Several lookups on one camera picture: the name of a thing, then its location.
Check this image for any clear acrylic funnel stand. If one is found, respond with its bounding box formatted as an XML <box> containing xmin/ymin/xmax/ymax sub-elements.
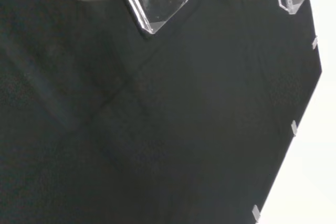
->
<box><xmin>125</xmin><ymin>0</ymin><xmax>316</xmax><ymax>35</ymax></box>

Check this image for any black cloth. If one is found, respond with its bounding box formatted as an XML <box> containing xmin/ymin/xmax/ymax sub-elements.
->
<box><xmin>0</xmin><ymin>0</ymin><xmax>323</xmax><ymax>224</ymax></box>

